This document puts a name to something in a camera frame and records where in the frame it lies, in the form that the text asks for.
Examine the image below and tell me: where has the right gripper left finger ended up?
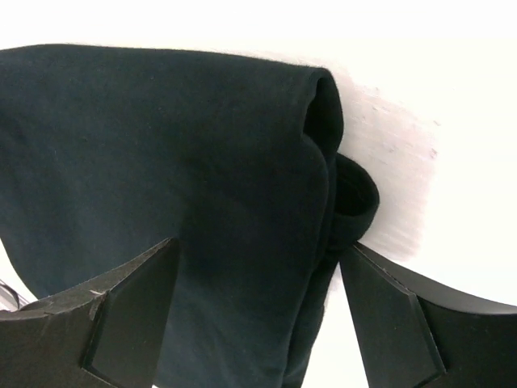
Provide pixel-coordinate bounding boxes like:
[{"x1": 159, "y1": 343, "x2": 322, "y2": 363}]
[{"x1": 1, "y1": 238, "x2": 180, "y2": 388}]

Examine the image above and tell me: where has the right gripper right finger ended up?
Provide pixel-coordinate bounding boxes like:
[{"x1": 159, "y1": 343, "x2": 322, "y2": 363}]
[{"x1": 339, "y1": 244, "x2": 516, "y2": 388}]

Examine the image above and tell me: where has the black t shirt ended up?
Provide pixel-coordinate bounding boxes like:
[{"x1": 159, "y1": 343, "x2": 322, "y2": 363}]
[{"x1": 1, "y1": 45, "x2": 380, "y2": 387}]

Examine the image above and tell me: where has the aluminium rail frame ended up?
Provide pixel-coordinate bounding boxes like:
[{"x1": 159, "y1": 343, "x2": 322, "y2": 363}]
[{"x1": 0, "y1": 280, "x2": 37, "y2": 312}]

